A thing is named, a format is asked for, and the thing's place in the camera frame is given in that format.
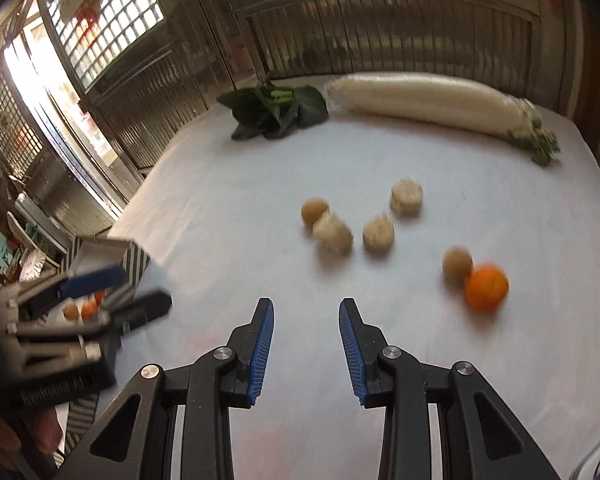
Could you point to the small orange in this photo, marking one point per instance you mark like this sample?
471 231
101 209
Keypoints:
88 311
100 297

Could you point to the person's left hand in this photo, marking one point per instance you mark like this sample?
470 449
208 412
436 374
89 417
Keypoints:
47 427

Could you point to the beige yam chunk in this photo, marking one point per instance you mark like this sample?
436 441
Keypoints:
335 235
378 235
406 197

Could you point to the large orange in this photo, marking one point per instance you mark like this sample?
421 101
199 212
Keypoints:
486 287

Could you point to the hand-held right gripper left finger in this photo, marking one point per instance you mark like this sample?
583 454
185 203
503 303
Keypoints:
260 350

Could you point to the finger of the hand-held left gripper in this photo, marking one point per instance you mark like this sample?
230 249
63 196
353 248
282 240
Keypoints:
92 280
145 305

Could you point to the metal barred gate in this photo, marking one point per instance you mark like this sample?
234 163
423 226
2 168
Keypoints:
380 35

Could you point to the green bok choy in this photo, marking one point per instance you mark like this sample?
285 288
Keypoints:
270 110

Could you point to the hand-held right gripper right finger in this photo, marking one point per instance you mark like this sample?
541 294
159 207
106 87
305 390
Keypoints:
352 355

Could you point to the black white striped box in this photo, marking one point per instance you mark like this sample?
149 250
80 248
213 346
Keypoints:
135 260

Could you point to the metal door with glass blocks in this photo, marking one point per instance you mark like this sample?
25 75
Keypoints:
110 25

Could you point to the wrapped white radish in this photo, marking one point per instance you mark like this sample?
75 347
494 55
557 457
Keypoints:
405 97

